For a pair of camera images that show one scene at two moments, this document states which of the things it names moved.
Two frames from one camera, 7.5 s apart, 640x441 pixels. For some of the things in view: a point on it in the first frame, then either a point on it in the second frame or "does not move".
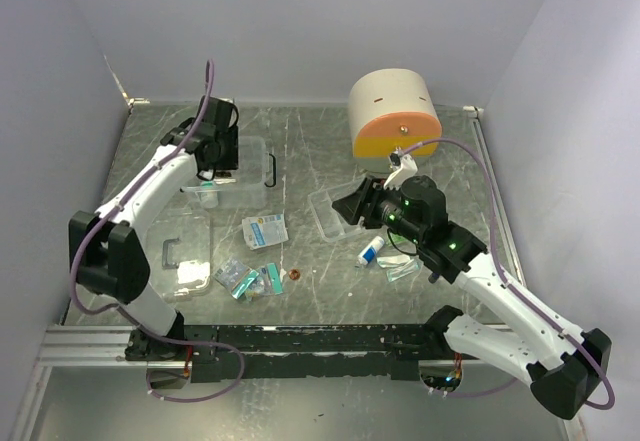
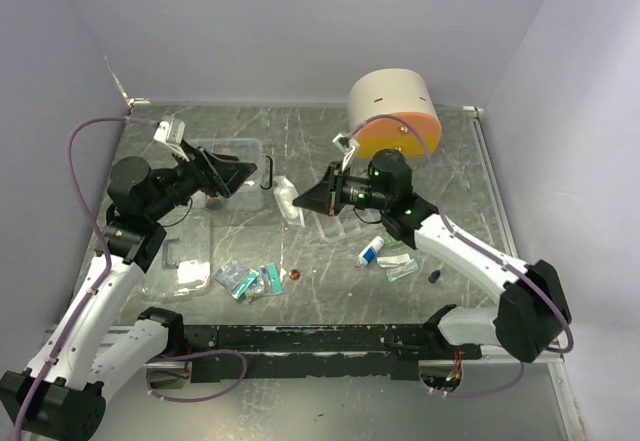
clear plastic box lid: x=179 y=246 does not move
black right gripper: x=362 y=202 to x=325 y=197
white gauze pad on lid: x=192 y=270 does not move
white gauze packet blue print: x=263 y=231 to x=285 y=192
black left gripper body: x=229 y=159 to x=193 y=176
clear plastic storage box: x=242 y=188 does not move
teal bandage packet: x=254 y=284 does not move
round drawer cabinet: x=389 y=109 does not move
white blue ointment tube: x=366 y=255 does not move
